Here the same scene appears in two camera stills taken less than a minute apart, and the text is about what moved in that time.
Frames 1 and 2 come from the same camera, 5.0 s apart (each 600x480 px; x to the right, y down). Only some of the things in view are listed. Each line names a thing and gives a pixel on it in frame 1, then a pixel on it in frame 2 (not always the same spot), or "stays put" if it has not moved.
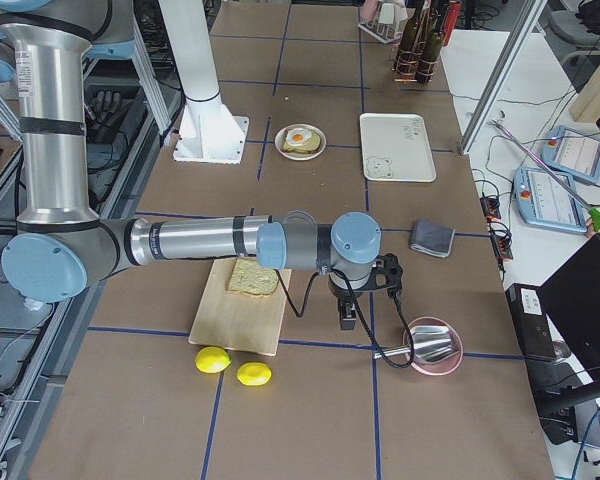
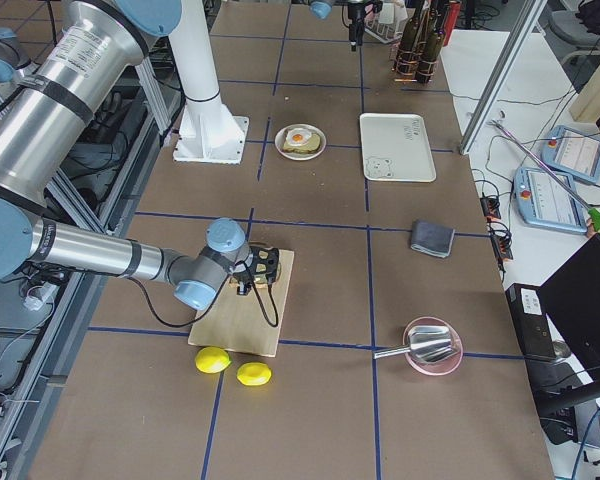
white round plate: x=280 y=136 stays put
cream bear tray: x=395 y=147 stays put
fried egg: x=298 y=136 stays put
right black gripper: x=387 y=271 to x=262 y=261
